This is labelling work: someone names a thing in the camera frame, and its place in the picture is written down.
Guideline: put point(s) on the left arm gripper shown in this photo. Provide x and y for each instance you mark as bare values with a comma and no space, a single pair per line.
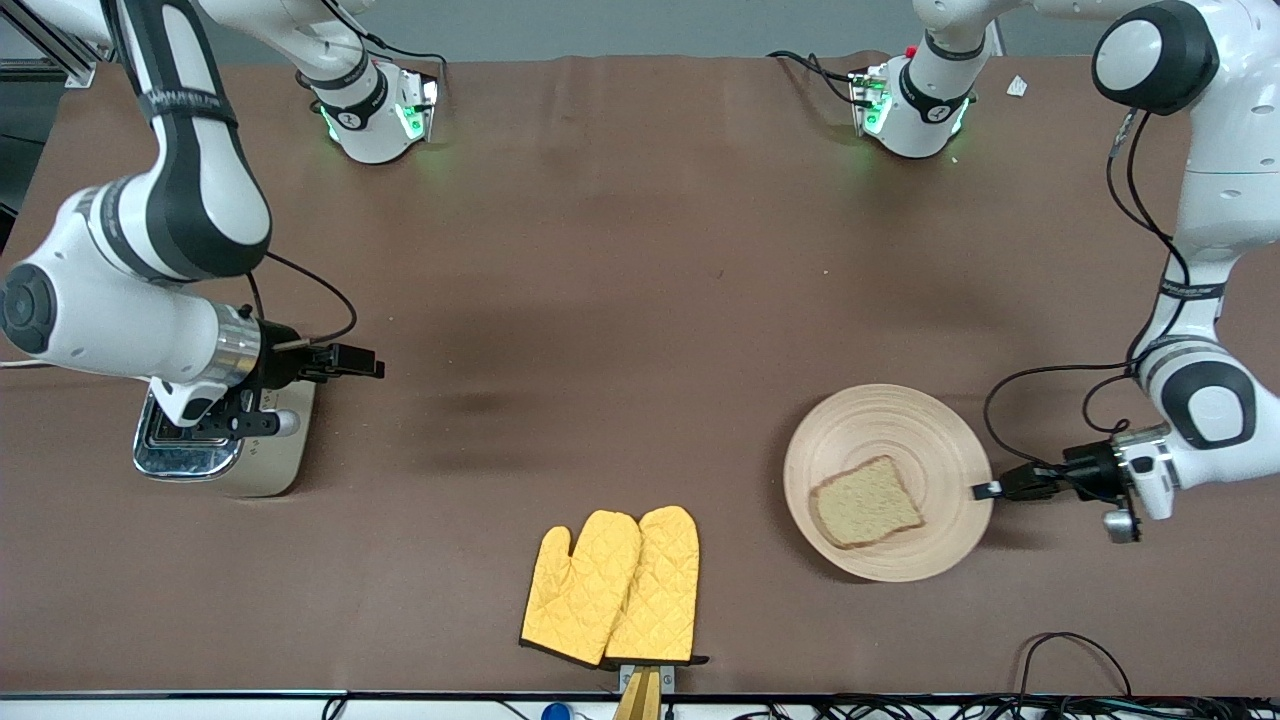
1085,468

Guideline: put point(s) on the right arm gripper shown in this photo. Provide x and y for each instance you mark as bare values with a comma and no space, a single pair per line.
281,362

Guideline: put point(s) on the round wooden plate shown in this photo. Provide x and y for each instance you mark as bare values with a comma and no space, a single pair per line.
900,430

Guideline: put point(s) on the brown bread slice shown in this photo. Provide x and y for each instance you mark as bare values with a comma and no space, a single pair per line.
865,505

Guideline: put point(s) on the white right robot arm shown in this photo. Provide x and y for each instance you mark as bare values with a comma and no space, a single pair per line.
190,200

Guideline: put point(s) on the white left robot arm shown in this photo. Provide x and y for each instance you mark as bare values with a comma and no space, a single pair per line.
1210,400

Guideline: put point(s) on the chrome two-slot toaster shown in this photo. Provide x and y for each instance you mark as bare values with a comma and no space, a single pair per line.
270,465

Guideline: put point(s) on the yellow quilted oven mitt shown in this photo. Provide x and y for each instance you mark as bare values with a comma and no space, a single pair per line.
575,590
660,590

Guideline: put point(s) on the small white paper scrap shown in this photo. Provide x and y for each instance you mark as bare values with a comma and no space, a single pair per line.
1017,86

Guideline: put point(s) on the small blue round object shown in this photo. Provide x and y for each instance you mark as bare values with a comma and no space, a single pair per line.
555,712

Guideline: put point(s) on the aluminium frame profile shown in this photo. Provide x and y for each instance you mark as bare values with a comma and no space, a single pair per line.
75,72

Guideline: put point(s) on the grey metal bracket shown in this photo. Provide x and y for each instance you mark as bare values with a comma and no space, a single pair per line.
668,677

